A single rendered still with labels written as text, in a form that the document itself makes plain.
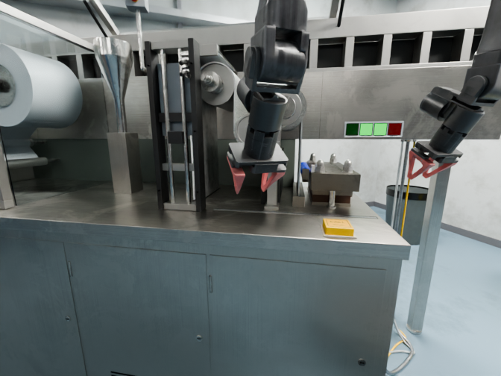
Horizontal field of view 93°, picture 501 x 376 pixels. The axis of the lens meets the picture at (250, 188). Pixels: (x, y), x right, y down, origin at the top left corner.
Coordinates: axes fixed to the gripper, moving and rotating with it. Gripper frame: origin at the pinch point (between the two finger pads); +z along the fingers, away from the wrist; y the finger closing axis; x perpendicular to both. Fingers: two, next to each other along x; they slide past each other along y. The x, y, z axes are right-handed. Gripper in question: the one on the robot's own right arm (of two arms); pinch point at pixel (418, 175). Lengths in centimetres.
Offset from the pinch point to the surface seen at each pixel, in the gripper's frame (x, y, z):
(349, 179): -13.1, 8.6, 11.5
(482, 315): 25, -123, 106
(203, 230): -7, 58, 21
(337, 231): 6.2, 25.9, 11.8
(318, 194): -17.7, 13.8, 22.0
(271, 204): -18.7, 31.6, 26.1
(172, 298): -2, 68, 46
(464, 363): 41, -72, 97
